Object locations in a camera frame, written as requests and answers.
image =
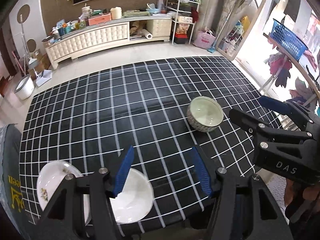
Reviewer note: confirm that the blue plastic basket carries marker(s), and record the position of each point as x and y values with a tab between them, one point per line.
288	40

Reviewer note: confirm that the white dustpan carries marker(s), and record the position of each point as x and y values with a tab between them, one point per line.
43	77

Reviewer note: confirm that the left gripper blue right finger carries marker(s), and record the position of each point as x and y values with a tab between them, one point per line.
244	208

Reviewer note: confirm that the white plate floral print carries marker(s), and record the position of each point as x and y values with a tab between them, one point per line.
50	177

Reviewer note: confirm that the pink storage box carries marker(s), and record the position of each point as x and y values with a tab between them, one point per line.
99	19

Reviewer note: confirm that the cream white bowl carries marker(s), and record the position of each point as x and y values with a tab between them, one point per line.
135	200

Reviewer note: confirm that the pink shopping bag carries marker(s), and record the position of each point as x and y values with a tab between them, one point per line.
204	39

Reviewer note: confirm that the black white grid tablecloth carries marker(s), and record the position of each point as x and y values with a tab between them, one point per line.
89	120

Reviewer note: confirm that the white paper roll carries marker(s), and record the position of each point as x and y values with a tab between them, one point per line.
146	34

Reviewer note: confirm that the cream plastic jug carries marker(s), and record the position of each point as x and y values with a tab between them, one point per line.
116	13

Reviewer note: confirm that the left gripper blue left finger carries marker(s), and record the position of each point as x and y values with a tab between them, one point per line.
80	207

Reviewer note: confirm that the wooden drying rack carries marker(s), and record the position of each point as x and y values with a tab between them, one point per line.
267	85

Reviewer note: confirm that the white mop bucket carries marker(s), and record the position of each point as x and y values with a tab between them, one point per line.
24	88

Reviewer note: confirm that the white mop pole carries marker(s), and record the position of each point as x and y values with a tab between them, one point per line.
32	62

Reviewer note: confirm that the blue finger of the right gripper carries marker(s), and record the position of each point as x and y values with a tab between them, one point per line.
251	124
277	106

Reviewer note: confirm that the green patterned bowl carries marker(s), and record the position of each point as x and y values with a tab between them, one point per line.
204	114

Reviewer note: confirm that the white metal shelf rack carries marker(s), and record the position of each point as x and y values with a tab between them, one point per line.
184	15

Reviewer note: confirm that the standing oval mirror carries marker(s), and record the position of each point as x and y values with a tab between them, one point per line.
237	26

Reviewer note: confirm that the cream tufted TV cabinet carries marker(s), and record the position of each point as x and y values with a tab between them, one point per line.
112	34

